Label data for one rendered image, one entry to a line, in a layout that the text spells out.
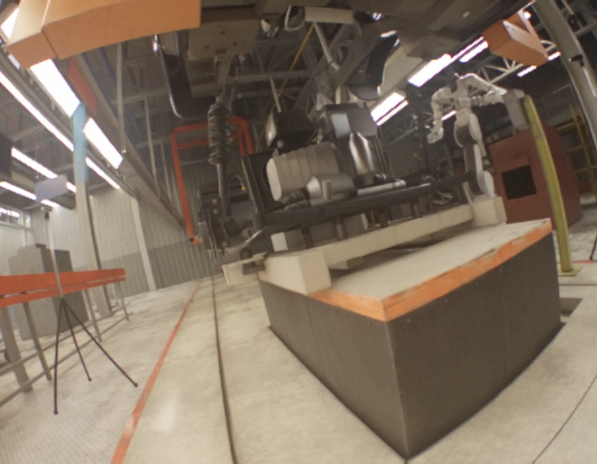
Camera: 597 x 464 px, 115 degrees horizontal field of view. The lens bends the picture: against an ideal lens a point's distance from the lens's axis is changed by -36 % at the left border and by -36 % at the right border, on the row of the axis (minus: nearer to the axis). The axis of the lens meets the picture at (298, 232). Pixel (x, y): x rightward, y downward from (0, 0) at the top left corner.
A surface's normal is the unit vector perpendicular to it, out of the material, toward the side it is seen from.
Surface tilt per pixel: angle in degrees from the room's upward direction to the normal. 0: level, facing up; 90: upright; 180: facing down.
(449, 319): 90
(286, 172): 90
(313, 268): 90
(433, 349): 90
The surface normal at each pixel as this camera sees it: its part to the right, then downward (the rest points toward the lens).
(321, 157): 0.05, -0.04
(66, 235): 0.29, -0.10
